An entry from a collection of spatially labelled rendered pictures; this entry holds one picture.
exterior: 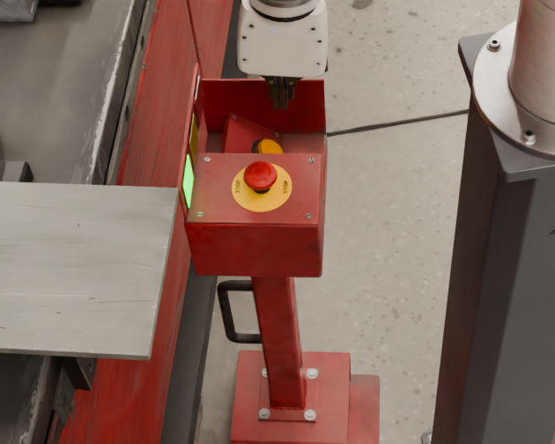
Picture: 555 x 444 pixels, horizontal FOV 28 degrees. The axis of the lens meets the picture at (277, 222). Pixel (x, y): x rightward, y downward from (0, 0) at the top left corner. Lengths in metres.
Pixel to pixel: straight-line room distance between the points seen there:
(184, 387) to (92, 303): 1.03
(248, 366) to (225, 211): 0.68
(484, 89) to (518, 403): 0.56
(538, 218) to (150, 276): 0.40
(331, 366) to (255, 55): 0.82
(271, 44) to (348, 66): 1.27
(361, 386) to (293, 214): 0.79
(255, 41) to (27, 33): 0.32
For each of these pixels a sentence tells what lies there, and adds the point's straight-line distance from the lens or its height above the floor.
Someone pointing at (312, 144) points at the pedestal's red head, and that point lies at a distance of 1.45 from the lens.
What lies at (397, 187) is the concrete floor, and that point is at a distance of 2.28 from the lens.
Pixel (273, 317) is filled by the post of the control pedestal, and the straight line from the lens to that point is 1.62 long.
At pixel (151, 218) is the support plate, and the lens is 1.04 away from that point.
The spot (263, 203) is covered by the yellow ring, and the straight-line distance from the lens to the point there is 1.30.
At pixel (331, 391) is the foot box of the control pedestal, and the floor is 0.12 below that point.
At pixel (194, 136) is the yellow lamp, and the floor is 0.82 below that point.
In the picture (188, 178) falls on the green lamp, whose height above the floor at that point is 0.81.
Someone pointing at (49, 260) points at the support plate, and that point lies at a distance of 1.03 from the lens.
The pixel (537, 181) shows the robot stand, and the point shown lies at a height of 0.97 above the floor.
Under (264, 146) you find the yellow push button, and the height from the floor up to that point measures 0.73.
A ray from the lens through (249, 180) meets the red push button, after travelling 1.29.
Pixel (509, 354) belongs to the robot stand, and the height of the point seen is 0.61.
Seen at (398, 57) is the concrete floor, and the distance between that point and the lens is 2.51.
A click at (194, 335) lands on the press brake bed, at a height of 0.05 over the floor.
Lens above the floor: 1.83
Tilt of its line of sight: 55 degrees down
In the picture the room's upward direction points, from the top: 7 degrees counter-clockwise
